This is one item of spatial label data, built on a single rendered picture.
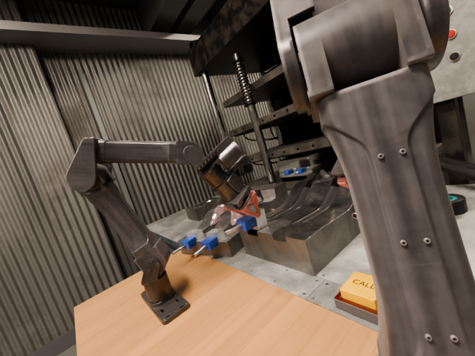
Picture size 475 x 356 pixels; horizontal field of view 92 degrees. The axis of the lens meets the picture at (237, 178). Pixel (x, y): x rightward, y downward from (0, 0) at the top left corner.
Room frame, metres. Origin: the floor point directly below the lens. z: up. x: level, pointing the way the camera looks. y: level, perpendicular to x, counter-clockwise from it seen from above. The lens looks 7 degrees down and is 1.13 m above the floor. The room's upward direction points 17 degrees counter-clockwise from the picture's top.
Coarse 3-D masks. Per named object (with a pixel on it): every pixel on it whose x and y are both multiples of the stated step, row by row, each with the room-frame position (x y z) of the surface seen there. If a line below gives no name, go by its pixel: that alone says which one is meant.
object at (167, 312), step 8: (160, 280) 0.55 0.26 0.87; (168, 280) 0.57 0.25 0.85; (152, 288) 0.54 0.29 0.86; (160, 288) 0.55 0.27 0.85; (168, 288) 0.56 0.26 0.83; (144, 296) 0.61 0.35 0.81; (152, 296) 0.54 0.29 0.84; (160, 296) 0.55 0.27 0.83; (168, 296) 0.56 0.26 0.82; (176, 296) 0.56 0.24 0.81; (152, 304) 0.54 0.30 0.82; (160, 304) 0.54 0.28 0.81; (168, 304) 0.54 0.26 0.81; (176, 304) 0.52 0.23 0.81; (184, 304) 0.51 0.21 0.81; (160, 312) 0.51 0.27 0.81; (168, 312) 0.50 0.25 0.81; (176, 312) 0.49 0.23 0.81; (160, 320) 0.48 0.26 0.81; (168, 320) 0.48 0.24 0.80
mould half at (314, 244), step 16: (320, 192) 0.74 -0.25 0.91; (304, 208) 0.71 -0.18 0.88; (336, 208) 0.63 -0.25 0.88; (352, 208) 0.61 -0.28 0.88; (272, 224) 0.64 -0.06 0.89; (288, 224) 0.60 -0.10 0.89; (304, 224) 0.57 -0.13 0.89; (320, 224) 0.54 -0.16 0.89; (336, 224) 0.56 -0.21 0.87; (352, 224) 0.60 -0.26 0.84; (256, 240) 0.63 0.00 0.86; (272, 240) 0.57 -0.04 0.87; (288, 240) 0.53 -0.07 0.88; (304, 240) 0.49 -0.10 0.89; (320, 240) 0.51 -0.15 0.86; (336, 240) 0.55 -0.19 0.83; (256, 256) 0.65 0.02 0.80; (272, 256) 0.59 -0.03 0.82; (288, 256) 0.54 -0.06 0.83; (304, 256) 0.50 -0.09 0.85; (320, 256) 0.50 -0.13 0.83; (304, 272) 0.51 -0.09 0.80
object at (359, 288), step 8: (352, 280) 0.39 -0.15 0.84; (360, 280) 0.38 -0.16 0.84; (368, 280) 0.37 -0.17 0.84; (344, 288) 0.37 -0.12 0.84; (352, 288) 0.37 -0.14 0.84; (360, 288) 0.36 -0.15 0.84; (368, 288) 0.36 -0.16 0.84; (344, 296) 0.37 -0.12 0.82; (352, 296) 0.36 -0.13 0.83; (360, 296) 0.35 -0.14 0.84; (368, 296) 0.34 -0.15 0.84; (368, 304) 0.34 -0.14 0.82; (376, 304) 0.33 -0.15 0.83
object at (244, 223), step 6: (252, 210) 0.65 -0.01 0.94; (246, 216) 0.65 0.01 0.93; (252, 216) 0.64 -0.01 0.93; (264, 216) 0.64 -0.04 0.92; (240, 222) 0.62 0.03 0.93; (246, 222) 0.61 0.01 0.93; (252, 222) 0.62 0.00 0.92; (258, 222) 0.63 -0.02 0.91; (264, 222) 0.64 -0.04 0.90; (234, 228) 0.61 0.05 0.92; (240, 228) 0.63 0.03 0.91; (246, 228) 0.61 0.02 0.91; (252, 228) 0.65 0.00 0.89; (258, 228) 0.63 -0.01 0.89
